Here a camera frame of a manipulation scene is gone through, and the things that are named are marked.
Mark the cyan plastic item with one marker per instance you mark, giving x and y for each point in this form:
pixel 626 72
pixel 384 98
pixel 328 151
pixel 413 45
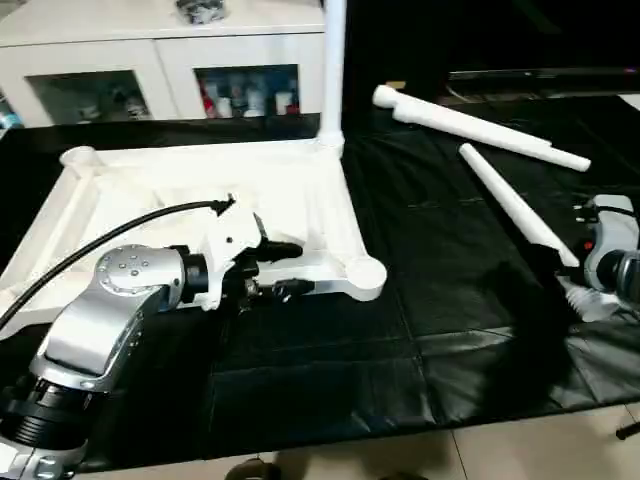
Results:
pixel 8 115

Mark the red bottle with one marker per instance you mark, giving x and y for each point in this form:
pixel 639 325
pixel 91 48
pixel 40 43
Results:
pixel 210 100

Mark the white bottle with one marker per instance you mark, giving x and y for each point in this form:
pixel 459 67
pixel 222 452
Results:
pixel 255 101

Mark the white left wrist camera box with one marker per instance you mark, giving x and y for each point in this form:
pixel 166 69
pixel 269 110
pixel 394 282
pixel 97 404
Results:
pixel 228 232

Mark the white glass door cabinet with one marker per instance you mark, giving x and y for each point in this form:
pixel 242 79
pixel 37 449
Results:
pixel 120 50

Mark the white plastic table top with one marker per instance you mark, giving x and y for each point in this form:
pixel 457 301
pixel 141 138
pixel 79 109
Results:
pixel 150 190

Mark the black stand foot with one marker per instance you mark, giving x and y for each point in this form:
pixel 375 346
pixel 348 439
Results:
pixel 630 431

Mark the white cup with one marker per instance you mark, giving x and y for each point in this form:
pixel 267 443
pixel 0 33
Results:
pixel 283 103

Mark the black work mat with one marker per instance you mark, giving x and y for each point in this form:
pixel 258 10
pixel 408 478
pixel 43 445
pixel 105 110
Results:
pixel 420 320

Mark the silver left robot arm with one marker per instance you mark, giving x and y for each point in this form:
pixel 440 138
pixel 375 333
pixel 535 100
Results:
pixel 110 310

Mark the tan label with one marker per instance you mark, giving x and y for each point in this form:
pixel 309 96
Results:
pixel 396 87

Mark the grey metallic ornament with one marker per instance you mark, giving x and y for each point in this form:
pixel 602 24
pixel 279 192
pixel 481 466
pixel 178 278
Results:
pixel 201 11

